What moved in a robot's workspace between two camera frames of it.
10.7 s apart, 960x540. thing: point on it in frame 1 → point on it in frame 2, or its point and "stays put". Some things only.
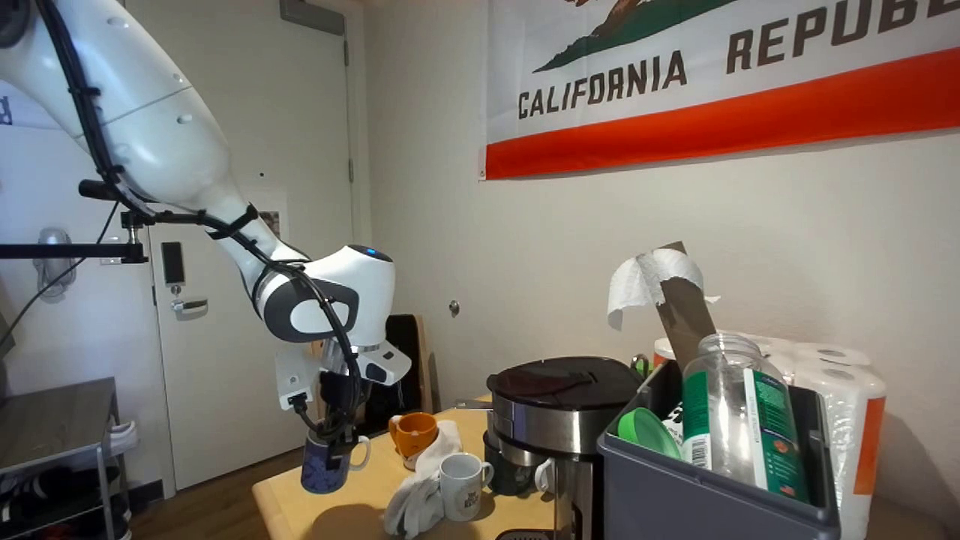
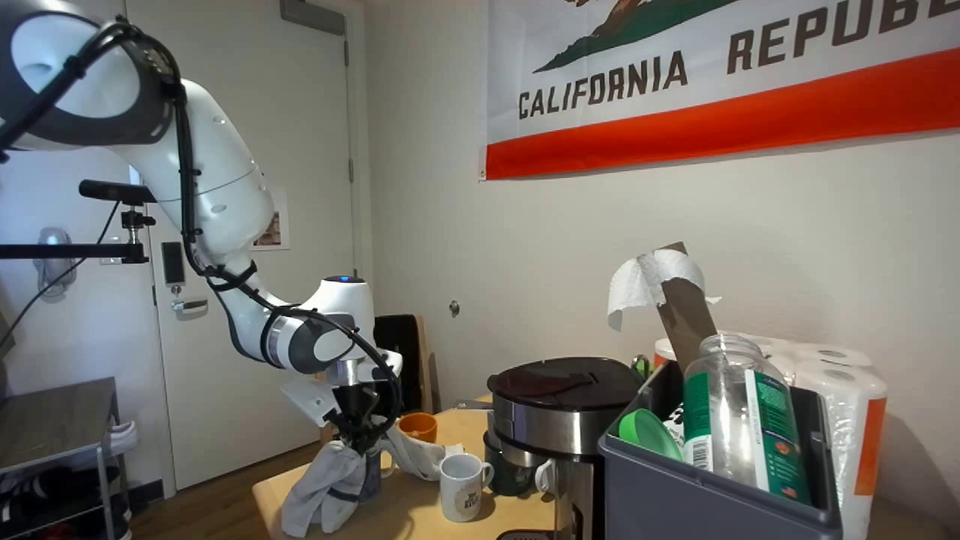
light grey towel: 419,507 → 330,491
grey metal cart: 61,475 stays put
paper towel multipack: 854,405 stays put
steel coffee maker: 546,418 stays put
